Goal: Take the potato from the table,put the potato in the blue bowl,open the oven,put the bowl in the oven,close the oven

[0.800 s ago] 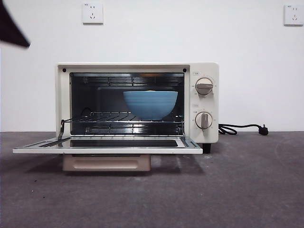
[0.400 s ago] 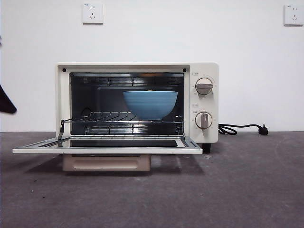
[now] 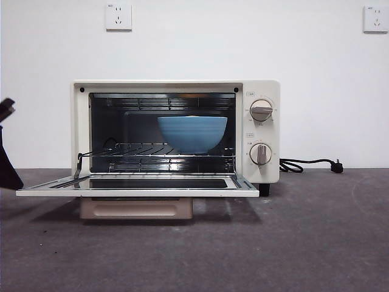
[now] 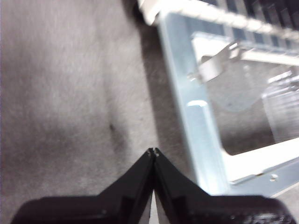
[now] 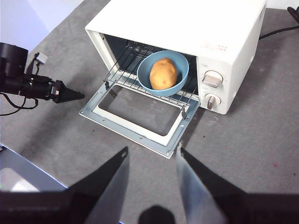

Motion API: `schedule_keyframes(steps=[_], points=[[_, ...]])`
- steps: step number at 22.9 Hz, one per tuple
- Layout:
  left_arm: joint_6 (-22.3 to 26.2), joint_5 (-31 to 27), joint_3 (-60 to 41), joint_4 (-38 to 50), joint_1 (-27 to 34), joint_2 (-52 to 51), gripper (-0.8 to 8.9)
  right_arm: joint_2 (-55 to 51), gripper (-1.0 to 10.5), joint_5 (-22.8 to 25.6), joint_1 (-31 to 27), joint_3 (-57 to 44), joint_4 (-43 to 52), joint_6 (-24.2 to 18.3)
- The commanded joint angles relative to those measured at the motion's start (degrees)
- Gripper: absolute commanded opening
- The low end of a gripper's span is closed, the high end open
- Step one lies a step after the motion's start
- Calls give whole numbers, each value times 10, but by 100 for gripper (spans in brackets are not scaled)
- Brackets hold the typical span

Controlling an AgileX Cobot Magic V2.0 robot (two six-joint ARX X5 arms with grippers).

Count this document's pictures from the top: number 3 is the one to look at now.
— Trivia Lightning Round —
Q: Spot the metal oven wire rack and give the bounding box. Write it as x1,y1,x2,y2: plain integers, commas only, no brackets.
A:
77,142,238,159

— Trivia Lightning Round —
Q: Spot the beige oven knob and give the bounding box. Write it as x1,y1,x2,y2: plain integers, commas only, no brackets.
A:
249,142,273,167
249,99,274,122

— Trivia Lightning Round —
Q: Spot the black power cable with plug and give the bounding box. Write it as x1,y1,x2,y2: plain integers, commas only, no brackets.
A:
278,158,345,174

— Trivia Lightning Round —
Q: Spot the white wall socket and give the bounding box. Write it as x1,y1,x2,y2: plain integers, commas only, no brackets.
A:
363,5,389,34
105,3,133,32

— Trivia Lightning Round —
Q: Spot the glass oven door beige handle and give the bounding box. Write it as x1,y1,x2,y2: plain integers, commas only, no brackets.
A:
15,175,261,220

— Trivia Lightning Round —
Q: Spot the blue bowl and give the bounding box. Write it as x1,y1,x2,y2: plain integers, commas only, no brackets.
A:
157,116,229,155

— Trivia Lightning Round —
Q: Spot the cream Toshiba toaster oven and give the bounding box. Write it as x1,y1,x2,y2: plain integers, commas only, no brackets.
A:
72,79,281,197

